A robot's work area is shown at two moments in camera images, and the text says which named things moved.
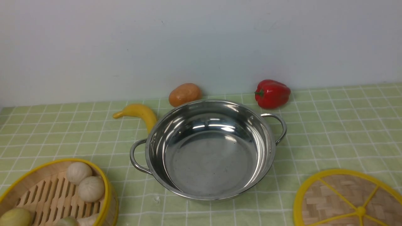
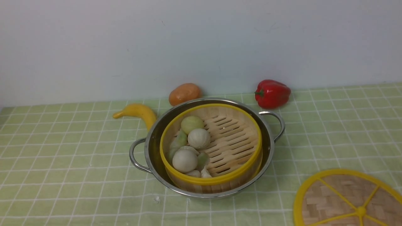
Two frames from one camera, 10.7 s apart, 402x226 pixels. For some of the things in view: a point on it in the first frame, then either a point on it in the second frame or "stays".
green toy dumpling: [68, 221] -> [179, 140]
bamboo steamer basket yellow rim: [44, 191] -> [235, 149]
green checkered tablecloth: [328, 128] stays
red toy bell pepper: [270, 94] stays
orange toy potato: [183, 93] stays
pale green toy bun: [15, 217] -> [189, 123]
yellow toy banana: [141, 111] stays
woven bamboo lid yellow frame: [345, 197] stays
